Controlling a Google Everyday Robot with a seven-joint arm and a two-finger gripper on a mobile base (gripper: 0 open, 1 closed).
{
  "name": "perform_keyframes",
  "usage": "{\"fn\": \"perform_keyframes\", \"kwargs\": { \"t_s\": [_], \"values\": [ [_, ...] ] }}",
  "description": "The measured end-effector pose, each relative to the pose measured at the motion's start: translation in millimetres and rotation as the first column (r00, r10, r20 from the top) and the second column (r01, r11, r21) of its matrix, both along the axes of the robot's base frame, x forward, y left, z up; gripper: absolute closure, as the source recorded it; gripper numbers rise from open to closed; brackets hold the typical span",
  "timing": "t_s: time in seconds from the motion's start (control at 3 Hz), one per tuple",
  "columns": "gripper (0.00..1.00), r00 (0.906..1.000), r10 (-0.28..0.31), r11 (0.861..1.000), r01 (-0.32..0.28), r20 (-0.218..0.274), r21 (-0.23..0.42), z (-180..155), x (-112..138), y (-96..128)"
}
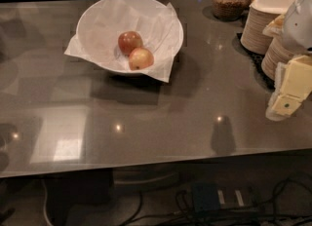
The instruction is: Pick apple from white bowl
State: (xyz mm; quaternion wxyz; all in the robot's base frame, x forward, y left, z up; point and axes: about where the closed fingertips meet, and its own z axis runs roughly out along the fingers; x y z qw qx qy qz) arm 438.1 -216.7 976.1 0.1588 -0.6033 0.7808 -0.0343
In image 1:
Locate red yellow apple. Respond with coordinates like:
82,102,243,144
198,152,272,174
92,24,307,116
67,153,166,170
129,48,154,70

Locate white paper liner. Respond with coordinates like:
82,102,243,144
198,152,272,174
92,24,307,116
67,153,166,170
63,0,183,84

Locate white foam clamshell box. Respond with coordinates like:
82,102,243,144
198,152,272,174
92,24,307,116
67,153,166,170
251,0,295,14

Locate rear stack paper plates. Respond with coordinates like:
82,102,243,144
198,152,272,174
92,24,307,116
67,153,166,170
240,6,278,55

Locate front stack paper plates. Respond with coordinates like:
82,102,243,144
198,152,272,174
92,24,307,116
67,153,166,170
261,38,293,80

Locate white bowl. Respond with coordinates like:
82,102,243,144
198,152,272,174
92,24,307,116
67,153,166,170
75,0,184,76

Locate black rubber mat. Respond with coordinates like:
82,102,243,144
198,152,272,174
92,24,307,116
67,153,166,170
240,44,275,92

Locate stack paper plates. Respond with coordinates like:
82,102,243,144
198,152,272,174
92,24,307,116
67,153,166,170
261,38,293,80
240,6,278,55

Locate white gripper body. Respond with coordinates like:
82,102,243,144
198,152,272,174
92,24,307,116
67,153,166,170
264,61,312,123

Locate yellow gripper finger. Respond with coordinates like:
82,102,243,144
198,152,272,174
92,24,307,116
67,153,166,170
270,54,312,118

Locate black floor cables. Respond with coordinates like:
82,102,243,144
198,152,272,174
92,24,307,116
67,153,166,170
118,177,312,226

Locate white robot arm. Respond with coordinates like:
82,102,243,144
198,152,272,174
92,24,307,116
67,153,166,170
266,0,312,121

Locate dark power adapter box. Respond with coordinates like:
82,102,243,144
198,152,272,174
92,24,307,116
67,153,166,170
191,183,220,212

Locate red apple left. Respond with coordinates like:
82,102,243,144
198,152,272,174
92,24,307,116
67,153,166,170
118,31,143,56

